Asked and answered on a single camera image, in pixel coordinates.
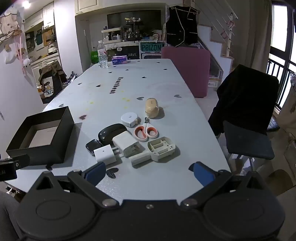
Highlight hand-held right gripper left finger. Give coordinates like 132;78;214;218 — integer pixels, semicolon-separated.
28;162;121;210

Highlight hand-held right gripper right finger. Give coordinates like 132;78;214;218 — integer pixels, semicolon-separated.
180;161;271;209

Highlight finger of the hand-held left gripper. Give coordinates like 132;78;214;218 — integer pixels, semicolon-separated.
8;154;31;169

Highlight small white charger plug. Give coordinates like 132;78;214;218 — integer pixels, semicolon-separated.
94;144;121;165

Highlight black smartwatch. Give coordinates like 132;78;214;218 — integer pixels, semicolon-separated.
85;139;103;155

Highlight glossy black case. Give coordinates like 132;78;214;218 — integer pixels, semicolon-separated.
98;123;127;145

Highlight large white power adapter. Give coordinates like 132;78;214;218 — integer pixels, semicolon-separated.
112;130;141;158

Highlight small white plastic block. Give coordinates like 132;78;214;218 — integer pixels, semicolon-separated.
128;151;151;166

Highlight white plastic battery holder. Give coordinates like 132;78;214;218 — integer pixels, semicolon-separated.
147;137;176;162

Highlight black cardboard box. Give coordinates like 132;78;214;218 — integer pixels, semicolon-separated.
6;106;75;167

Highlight round white tape measure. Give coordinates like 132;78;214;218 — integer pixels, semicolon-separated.
121;112;139;127

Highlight orange and white scissors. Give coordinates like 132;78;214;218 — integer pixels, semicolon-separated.
134;117;159;142

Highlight beige earbuds case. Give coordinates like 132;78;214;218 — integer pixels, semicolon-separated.
145;98;160;117

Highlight black office chair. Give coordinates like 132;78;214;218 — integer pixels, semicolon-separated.
223;120;280;160

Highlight cartoon print tote bag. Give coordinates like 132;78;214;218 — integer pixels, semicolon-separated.
38;60;65;105

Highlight black jacket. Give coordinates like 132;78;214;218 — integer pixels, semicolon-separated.
208;64;280;137

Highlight pink hanging toy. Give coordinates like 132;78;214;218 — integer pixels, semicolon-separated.
20;39;32;75

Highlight purple tissue pack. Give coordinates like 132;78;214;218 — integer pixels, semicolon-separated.
112;56;129;65

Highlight clear water bottle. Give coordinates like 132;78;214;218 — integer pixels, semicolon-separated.
97;40;109;68

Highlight black balcony railing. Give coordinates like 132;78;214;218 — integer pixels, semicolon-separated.
268;58;296;109

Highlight teal sign box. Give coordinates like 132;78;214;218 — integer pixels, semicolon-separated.
139;42;164;59

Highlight staircase with railing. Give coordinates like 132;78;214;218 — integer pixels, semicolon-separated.
198;10;238;88

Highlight black vest on hanger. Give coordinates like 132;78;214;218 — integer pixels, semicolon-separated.
166;6;199;47

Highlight cluttered dark shelf unit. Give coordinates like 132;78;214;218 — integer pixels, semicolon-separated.
101;10;162;45

